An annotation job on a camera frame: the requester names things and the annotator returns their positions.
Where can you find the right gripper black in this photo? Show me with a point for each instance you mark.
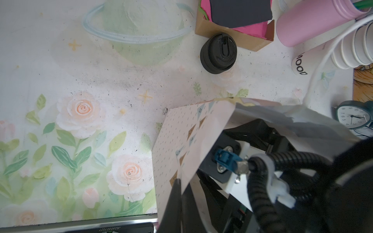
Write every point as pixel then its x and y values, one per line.
pixel 223 174

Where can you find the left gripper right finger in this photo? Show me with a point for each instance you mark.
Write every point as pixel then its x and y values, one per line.
pixel 191 220

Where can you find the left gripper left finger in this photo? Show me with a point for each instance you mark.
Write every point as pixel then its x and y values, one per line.
pixel 171 221

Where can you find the pastel patterned gift bag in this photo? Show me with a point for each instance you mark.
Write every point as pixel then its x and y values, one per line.
pixel 188 134

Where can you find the stack of black lids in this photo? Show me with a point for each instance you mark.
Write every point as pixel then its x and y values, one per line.
pixel 219 53

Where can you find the black napkin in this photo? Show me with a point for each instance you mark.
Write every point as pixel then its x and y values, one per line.
pixel 240 13

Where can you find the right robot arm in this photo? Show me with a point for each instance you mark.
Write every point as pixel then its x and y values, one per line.
pixel 256 181

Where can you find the cardboard napkin box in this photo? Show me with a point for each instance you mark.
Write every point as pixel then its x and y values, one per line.
pixel 207 29

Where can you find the pink napkins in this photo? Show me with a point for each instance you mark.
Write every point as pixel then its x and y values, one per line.
pixel 256 30

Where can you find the teal alarm clock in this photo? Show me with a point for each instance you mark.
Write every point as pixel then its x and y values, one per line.
pixel 354 114

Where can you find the pink straw holder cup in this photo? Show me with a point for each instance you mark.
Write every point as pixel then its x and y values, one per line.
pixel 309 19

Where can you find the stack of white paper cups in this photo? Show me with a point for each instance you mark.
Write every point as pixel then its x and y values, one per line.
pixel 354 50

